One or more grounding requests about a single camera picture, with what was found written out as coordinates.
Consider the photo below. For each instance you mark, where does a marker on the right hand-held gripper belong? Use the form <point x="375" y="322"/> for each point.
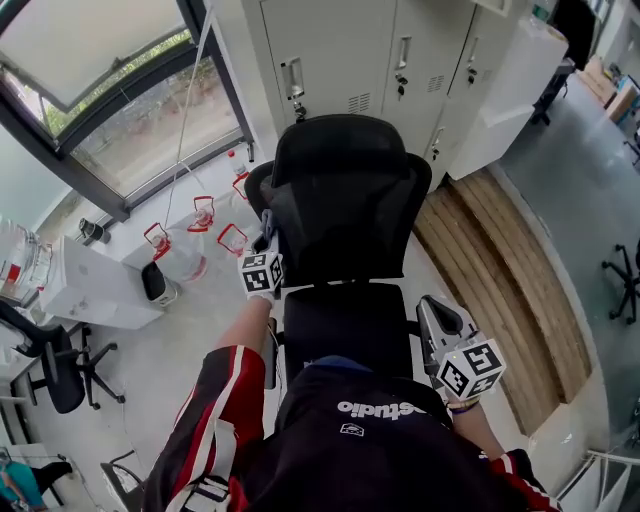
<point x="470" y="367"/>

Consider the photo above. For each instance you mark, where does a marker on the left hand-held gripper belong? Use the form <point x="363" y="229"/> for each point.
<point x="262" y="275"/>

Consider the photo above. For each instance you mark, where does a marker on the black mesh office chair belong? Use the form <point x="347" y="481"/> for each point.
<point x="345" y="225"/>

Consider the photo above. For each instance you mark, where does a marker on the person's left forearm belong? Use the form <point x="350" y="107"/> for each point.
<point x="245" y="330"/>

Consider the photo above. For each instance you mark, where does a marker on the person's right forearm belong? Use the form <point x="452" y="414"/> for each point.
<point x="475" y="430"/>

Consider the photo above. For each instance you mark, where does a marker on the wooden step platform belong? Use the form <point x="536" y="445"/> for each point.
<point x="500" y="280"/>

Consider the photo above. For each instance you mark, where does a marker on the small bottle with red cap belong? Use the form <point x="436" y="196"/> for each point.
<point x="237" y="165"/>

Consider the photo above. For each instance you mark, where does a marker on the small black and white bin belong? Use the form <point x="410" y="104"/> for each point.
<point x="152" y="282"/>

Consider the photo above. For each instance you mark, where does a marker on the person's black and red jacket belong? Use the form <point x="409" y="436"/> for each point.
<point x="360" y="450"/>

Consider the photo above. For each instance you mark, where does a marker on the black framed window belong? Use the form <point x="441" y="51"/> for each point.
<point x="107" y="200"/>

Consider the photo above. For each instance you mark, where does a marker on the black thermos bottle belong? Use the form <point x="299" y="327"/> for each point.
<point x="92" y="231"/>

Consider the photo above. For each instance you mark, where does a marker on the white water dispenser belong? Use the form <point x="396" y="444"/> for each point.
<point x="90" y="285"/>

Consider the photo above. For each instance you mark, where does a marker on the black swivel chair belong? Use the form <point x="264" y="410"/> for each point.
<point x="625" y="280"/>
<point x="60" y="370"/>

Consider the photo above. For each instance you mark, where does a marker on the grey metal locker cabinet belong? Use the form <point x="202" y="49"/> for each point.
<point x="340" y="60"/>

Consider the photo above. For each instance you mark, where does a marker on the white metal rack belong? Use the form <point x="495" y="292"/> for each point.
<point x="615" y="457"/>

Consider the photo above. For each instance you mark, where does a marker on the large clear water bottle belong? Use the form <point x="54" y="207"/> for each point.
<point x="25" y="260"/>

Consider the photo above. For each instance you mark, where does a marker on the black stool with patterned cushion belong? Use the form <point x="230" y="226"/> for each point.
<point x="117" y="480"/>

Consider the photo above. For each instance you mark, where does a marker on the cardboard box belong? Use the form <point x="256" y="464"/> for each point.
<point x="600" y="82"/>

